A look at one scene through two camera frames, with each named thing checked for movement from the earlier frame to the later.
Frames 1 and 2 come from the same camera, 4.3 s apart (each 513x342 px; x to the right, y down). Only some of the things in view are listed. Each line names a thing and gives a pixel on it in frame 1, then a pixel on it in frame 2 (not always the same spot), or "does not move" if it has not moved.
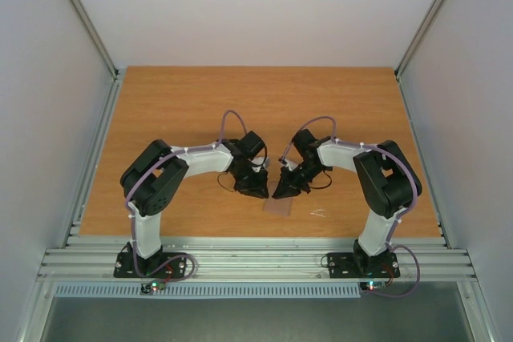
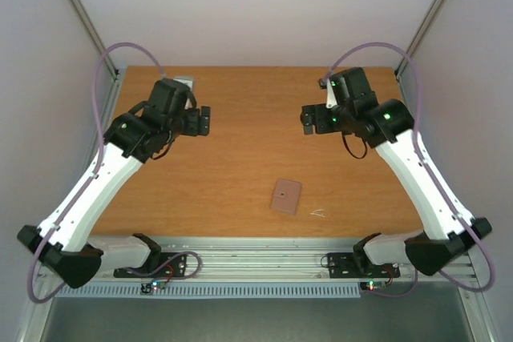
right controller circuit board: (373, 285) does not move
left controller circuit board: (155, 285) does not move
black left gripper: (256, 190) -> (194, 128)
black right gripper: (296, 179) -> (309, 118)
